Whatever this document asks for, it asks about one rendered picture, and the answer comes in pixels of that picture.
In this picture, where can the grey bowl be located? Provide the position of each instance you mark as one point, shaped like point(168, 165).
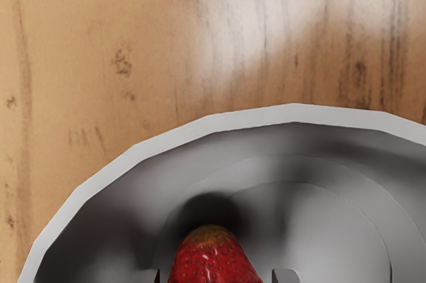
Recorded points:
point(319, 216)

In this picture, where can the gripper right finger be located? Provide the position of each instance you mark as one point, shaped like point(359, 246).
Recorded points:
point(286, 276)

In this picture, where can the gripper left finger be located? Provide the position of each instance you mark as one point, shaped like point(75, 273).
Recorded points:
point(148, 276)

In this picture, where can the red strawberry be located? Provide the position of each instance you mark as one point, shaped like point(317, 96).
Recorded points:
point(213, 259)

